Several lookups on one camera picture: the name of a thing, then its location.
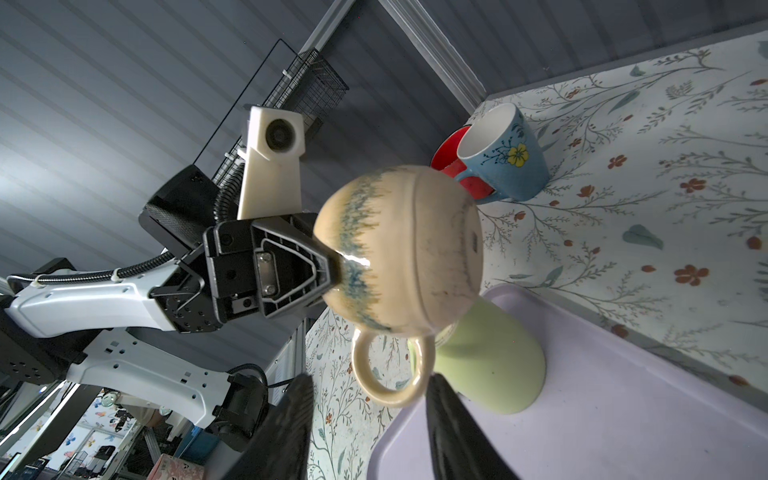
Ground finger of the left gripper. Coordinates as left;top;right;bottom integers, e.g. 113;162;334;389
251;215;340;318

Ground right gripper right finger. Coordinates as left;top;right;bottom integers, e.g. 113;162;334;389
426;373;519;480

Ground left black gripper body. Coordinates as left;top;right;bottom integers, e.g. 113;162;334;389
149;212;319;334

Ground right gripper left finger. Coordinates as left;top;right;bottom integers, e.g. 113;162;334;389
223;374;314;480

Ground beige ceramic teapot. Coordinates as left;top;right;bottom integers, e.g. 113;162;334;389
313;165;483;408

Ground red mug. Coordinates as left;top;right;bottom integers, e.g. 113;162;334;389
430;125;497;204

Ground blue floral mug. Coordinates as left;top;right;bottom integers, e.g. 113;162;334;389
458;103;549;201

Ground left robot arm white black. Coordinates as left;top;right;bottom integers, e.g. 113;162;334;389
1;166;339;451

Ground light green mug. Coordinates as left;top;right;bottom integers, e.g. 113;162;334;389
434;297;546;415

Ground lilac plastic tray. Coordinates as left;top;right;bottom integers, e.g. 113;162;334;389
368;285;767;479

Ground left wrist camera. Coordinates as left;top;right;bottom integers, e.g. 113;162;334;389
237;106;306;220

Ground black wire side basket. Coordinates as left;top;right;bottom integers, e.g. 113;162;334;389
184;39;349;185

